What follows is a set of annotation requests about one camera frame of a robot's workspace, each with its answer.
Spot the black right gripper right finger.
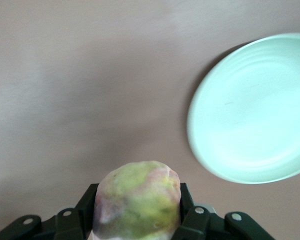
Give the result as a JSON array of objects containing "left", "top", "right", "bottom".
[{"left": 173, "top": 182, "right": 277, "bottom": 240}]

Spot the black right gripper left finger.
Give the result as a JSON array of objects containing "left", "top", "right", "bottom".
[{"left": 0, "top": 184, "right": 101, "bottom": 240}]

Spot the pink green yellow fruit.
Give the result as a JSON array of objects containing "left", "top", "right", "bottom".
[{"left": 91, "top": 160, "right": 182, "bottom": 240}]

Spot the mint green round plate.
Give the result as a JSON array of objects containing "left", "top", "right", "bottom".
[{"left": 186, "top": 32, "right": 300, "bottom": 185}]

